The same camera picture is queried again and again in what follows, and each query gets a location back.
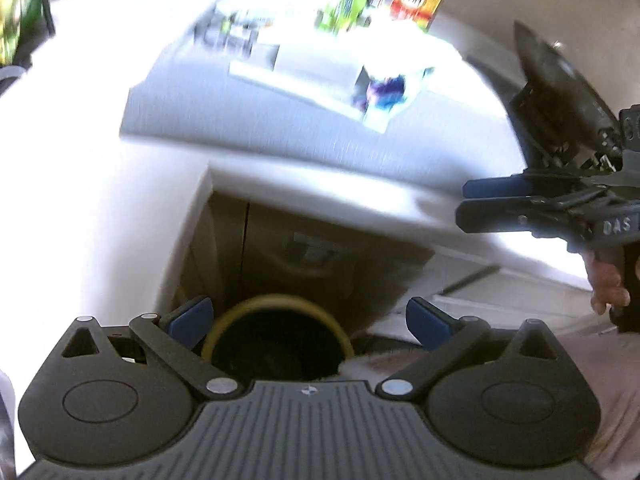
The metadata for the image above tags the grey table mat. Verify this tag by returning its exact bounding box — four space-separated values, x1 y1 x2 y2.
119 0 503 188

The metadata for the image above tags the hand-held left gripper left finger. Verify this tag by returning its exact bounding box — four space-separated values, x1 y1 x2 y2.
60 296 240 397

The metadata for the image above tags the person's right hand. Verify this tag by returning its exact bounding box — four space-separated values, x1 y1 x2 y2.
582 250 631 316

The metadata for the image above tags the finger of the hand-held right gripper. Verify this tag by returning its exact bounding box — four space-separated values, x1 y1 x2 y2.
462 175 617 201
456 195 597 252

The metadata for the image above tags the lime green snack packet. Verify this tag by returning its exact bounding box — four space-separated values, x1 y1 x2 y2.
315 0 374 34

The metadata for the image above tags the green printed bag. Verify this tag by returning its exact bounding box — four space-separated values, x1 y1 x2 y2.
0 0 56 67

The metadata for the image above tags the person's pink clothing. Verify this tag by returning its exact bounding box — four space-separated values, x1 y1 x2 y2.
555 330 640 480

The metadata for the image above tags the dark plastic packet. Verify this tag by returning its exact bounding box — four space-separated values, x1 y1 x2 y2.
192 0 281 69

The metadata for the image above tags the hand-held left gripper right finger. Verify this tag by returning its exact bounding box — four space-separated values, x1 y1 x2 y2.
376 297 569 399

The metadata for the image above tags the white packet blue print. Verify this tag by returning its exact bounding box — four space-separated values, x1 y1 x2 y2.
350 25 437 134

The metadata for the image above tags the round trash bin cream rim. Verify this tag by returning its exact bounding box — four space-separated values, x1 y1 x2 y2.
202 294 355 382

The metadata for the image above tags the white paper sheet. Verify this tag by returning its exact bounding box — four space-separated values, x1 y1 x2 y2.
230 35 371 107

